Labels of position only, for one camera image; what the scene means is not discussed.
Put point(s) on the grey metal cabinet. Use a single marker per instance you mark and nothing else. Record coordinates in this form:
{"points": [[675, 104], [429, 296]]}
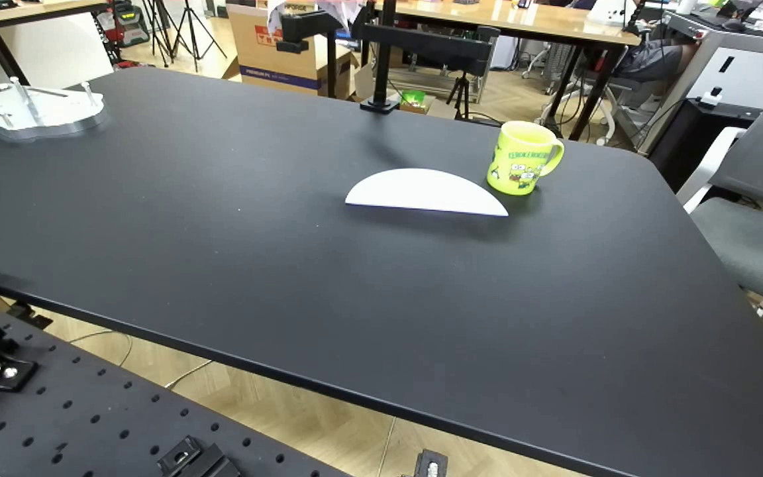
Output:
{"points": [[741, 80]]}

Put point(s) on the black perforated breadboard table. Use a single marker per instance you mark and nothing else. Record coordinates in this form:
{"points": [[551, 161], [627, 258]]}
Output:
{"points": [[91, 407]]}

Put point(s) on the long wooden desk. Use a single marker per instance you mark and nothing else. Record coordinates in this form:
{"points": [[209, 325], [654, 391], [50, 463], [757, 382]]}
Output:
{"points": [[521, 23]]}

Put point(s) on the grey office chair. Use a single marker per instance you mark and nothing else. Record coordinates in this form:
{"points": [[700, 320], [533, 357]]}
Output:
{"points": [[753, 221]]}

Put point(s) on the black camera tripod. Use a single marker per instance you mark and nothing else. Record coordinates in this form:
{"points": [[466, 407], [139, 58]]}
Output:
{"points": [[188, 30]]}

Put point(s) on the large cardboard box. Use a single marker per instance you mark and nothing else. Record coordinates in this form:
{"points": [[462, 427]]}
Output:
{"points": [[262, 44]]}

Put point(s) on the white board panel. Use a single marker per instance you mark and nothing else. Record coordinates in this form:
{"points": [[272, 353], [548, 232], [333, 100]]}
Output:
{"points": [[54, 48]]}

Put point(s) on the black clamp stand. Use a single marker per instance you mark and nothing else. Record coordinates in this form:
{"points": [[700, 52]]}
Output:
{"points": [[434, 48]]}

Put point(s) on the white round plate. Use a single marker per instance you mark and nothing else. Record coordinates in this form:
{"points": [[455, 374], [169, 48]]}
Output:
{"points": [[425, 194]]}

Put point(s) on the yellow-green printed mug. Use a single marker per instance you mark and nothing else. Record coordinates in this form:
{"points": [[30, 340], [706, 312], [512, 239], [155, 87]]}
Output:
{"points": [[521, 161]]}

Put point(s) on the small black tripod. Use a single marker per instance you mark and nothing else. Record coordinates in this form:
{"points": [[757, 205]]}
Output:
{"points": [[462, 93]]}

